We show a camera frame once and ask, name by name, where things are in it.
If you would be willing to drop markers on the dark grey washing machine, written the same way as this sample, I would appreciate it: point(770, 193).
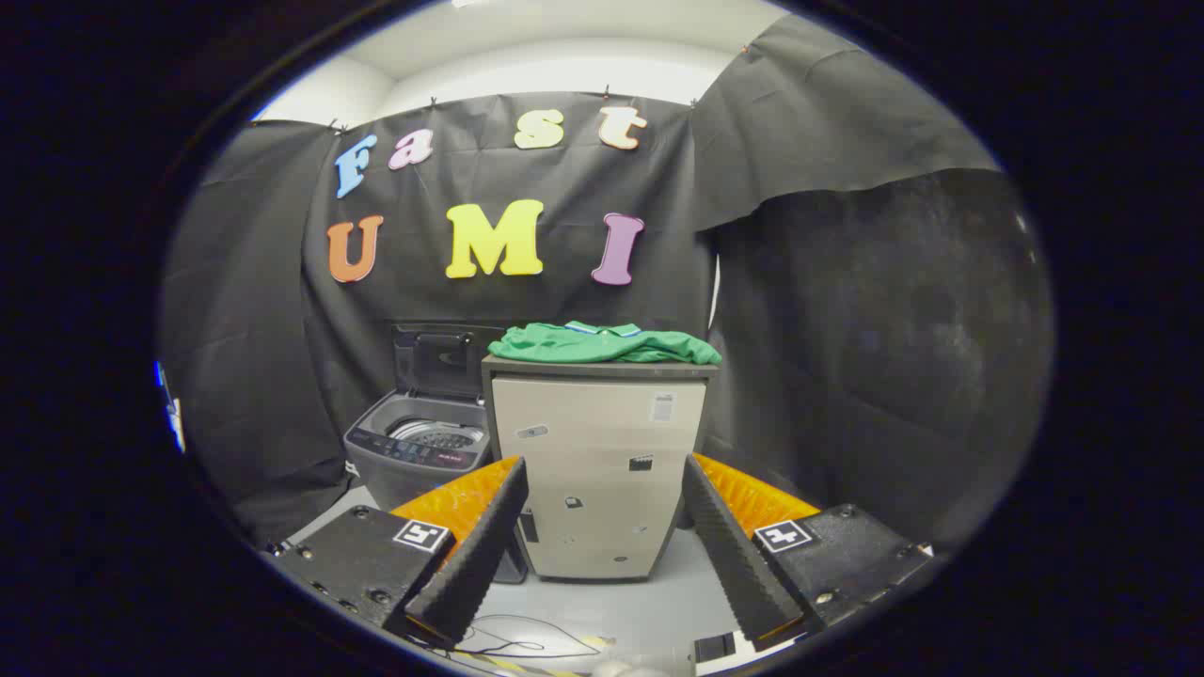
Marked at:
point(414, 453)

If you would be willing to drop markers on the white and blue equipment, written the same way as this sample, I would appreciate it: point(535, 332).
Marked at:
point(175, 414)

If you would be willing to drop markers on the beige cabinet with dark frame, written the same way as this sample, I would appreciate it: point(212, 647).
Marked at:
point(593, 442)

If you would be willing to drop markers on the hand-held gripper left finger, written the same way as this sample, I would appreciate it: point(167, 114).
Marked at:
point(480, 555)

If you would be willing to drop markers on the green shirt clothes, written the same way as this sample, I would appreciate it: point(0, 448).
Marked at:
point(583, 344)

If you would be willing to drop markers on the small black box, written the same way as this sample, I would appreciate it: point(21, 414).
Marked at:
point(714, 648)

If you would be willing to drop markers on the yellow and black floor tape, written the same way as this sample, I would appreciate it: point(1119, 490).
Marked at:
point(513, 665)

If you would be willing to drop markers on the dark grey washing machine lid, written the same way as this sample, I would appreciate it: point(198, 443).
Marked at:
point(442, 362)

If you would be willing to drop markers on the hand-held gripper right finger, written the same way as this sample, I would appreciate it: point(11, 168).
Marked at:
point(729, 555)

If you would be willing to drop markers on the black backdrop cloth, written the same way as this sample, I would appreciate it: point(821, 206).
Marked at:
point(564, 310)

